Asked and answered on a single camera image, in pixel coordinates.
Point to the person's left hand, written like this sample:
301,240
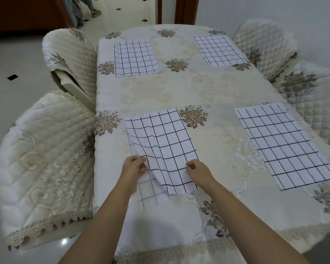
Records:
130,174

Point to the person's right hand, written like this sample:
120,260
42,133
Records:
202,174

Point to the person's left thumb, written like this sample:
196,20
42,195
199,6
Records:
143,168

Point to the person's right thumb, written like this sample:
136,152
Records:
191,169

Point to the white black-checked cloth placemat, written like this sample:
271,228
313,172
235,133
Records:
165,140
134,59
286,145
218,49

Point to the person's right forearm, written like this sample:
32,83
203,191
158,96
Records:
244,228

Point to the person's left forearm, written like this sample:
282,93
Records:
104,228

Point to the cream floral embroidered tablecloth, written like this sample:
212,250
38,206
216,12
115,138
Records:
209,87

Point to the chair with cream quilted cover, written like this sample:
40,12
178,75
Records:
316,101
44,162
71,60
266,43

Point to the grey floor fan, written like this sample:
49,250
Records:
74,12

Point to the brown wooden cabinet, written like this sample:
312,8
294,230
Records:
24,13

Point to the brown wooden door frame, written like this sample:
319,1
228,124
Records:
185,9

